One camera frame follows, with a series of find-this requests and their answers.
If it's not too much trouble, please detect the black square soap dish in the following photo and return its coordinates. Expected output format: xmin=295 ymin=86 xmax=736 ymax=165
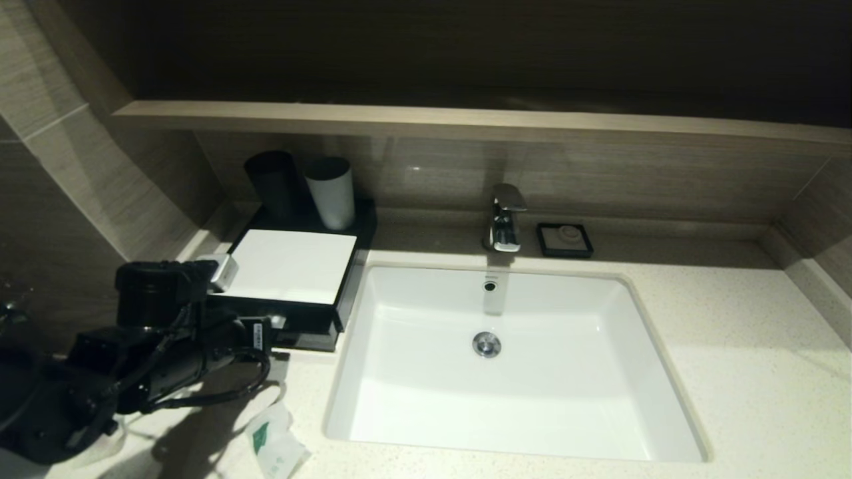
xmin=536 ymin=223 xmax=594 ymax=259

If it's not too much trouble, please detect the green white sachet packet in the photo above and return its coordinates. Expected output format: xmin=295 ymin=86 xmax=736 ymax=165
xmin=247 ymin=400 xmax=312 ymax=479

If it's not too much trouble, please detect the black drawer with metal handle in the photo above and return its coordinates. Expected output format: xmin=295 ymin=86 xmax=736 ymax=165
xmin=270 ymin=313 xmax=340 ymax=353

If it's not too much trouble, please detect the white square pad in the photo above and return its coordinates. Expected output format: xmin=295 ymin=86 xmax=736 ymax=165
xmin=226 ymin=229 xmax=359 ymax=305

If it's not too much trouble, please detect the chrome faucet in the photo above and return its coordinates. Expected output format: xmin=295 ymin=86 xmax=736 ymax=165
xmin=483 ymin=184 xmax=527 ymax=253

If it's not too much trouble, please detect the wooden wall ledge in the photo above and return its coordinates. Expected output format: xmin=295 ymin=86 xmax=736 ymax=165
xmin=110 ymin=100 xmax=852 ymax=148

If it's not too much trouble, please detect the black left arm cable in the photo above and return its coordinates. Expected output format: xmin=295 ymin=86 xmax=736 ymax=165
xmin=140 ymin=349 xmax=272 ymax=413

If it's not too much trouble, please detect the black tumbler cup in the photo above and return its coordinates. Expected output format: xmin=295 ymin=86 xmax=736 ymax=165
xmin=244 ymin=150 xmax=306 ymax=226

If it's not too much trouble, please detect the clear plastic wrapper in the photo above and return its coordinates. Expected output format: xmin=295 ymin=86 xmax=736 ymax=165
xmin=73 ymin=416 xmax=127 ymax=466

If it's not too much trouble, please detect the white rectangular sink basin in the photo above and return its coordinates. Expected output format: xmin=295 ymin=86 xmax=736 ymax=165
xmin=324 ymin=264 xmax=710 ymax=463

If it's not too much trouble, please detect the black storage box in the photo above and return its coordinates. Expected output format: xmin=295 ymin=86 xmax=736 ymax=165
xmin=212 ymin=193 xmax=379 ymax=335

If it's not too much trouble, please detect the white tumbler cup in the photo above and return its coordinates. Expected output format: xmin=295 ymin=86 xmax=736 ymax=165
xmin=305 ymin=157 xmax=357 ymax=232

